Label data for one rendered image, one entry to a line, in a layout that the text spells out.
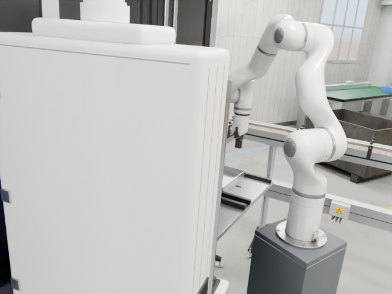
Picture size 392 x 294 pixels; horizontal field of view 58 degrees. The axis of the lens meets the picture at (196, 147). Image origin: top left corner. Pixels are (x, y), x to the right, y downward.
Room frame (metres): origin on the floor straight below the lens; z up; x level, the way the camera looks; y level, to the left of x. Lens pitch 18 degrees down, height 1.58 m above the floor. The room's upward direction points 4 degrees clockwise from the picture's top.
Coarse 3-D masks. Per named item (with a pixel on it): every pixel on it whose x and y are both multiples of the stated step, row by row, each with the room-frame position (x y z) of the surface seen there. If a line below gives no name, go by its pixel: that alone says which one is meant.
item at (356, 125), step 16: (336, 112) 4.89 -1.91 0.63; (352, 112) 4.86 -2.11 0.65; (304, 128) 4.60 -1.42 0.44; (352, 128) 4.03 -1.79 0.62; (368, 128) 3.87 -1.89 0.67; (384, 128) 4.45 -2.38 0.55; (384, 144) 3.91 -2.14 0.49; (336, 160) 4.13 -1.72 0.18; (352, 176) 3.93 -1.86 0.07; (368, 176) 3.82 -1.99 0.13
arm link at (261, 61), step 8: (256, 48) 1.54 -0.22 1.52; (256, 56) 1.53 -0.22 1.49; (264, 56) 1.51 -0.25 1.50; (272, 56) 1.51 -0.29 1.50; (248, 64) 1.58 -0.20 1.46; (256, 64) 1.54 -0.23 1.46; (264, 64) 1.53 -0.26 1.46; (240, 72) 1.58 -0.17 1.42; (248, 72) 1.56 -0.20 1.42; (256, 72) 1.55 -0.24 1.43; (264, 72) 1.56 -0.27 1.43; (232, 80) 1.58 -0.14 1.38; (240, 80) 1.56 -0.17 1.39; (248, 80) 1.56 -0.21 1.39; (232, 88) 1.57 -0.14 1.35; (232, 96) 1.59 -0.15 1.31
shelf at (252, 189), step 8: (240, 184) 1.61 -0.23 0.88; (248, 184) 1.61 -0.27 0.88; (256, 184) 1.62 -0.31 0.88; (264, 184) 1.63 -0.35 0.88; (272, 184) 1.68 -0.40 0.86; (232, 192) 1.51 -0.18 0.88; (240, 192) 1.51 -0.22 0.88; (248, 192) 1.52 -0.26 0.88; (256, 192) 1.53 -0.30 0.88; (264, 192) 1.57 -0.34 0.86; (256, 200) 1.47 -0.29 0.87; (224, 208) 1.35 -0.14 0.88; (232, 208) 1.35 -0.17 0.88; (248, 208) 1.39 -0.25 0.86; (224, 216) 1.28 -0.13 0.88; (232, 216) 1.28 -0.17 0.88; (240, 216) 1.31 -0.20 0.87; (224, 224) 1.22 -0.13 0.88; (232, 224) 1.24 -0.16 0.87; (224, 232) 1.18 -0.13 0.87
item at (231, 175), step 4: (224, 168) 1.76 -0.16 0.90; (228, 168) 1.75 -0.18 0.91; (232, 168) 1.74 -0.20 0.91; (224, 172) 1.75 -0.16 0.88; (228, 172) 1.75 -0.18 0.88; (232, 172) 1.74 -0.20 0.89; (236, 172) 1.73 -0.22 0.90; (240, 172) 1.72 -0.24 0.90; (244, 172) 1.71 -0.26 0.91; (224, 176) 1.69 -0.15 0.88; (228, 176) 1.70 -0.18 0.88; (232, 176) 1.70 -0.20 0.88; (236, 176) 1.70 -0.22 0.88; (240, 176) 1.66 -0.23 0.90; (224, 180) 1.64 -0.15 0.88; (228, 180) 1.64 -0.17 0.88; (232, 180) 1.57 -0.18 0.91; (236, 180) 1.62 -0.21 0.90; (224, 184) 1.59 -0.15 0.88; (228, 184) 1.53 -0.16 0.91; (232, 184) 1.58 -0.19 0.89; (224, 188) 1.49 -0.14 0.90; (228, 188) 1.54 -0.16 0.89
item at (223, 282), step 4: (220, 280) 0.99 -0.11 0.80; (224, 280) 0.99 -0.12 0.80; (220, 284) 0.97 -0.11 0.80; (224, 284) 0.97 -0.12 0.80; (228, 284) 0.98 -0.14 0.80; (220, 288) 0.95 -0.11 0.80; (224, 288) 0.95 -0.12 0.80; (216, 292) 0.93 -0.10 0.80; (220, 292) 0.93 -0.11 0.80; (224, 292) 0.94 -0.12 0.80
